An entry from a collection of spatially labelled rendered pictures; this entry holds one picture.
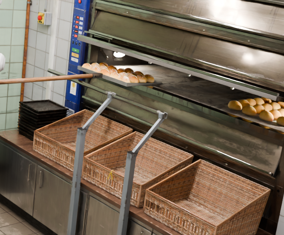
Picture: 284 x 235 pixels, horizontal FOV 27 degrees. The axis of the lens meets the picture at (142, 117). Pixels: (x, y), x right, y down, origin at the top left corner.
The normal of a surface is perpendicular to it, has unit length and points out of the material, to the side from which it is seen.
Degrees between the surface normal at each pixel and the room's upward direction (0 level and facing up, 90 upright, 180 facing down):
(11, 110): 90
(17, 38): 90
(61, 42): 90
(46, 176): 90
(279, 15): 70
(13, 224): 0
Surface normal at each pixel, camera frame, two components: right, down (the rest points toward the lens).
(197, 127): -0.64, -0.24
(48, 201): -0.72, 0.10
